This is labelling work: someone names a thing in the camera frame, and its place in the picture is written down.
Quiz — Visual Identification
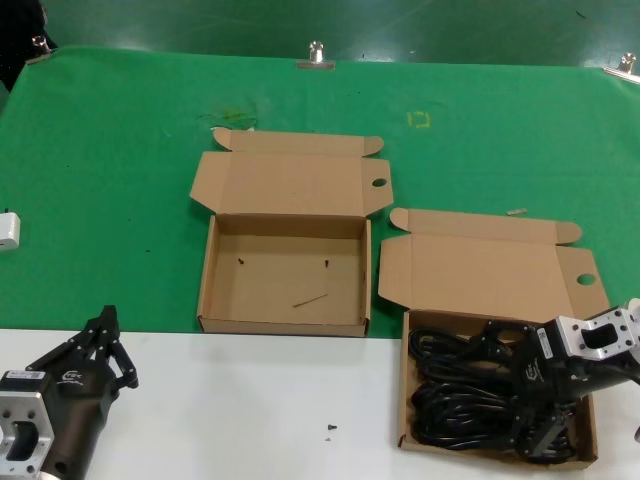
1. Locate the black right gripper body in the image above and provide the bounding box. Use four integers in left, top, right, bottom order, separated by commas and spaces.
512, 319, 640, 426

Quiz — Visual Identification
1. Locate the green felt table cloth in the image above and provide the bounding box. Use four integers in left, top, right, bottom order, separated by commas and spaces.
0, 44, 640, 336

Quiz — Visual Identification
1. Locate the silver binder clamp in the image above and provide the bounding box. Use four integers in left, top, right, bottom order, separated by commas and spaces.
26, 35, 54, 66
602, 54, 640, 84
295, 40, 336, 72

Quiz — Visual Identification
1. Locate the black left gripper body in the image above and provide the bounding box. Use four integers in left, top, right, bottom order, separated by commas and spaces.
0, 362, 121, 474

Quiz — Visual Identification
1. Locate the white power adapter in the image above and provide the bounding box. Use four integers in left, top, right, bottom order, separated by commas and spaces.
0, 211, 23, 254

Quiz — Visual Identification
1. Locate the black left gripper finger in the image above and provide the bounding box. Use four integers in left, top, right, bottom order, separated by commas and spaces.
102, 307, 140, 404
25, 305, 115, 372

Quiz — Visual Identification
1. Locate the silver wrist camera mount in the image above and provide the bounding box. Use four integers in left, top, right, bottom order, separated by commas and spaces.
0, 391, 55, 475
556, 304, 640, 365

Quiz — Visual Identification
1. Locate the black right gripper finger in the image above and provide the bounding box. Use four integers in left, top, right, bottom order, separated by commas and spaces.
467, 319, 536, 374
514, 404, 576, 464

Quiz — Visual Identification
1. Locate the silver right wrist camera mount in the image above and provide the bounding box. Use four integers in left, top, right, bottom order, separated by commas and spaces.
556, 304, 640, 365

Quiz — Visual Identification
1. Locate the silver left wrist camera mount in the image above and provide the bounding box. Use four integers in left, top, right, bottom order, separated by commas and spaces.
0, 391, 55, 475

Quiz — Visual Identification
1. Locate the open brown cardboard box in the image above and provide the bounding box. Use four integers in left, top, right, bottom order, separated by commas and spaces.
378, 207, 611, 469
189, 127, 395, 337

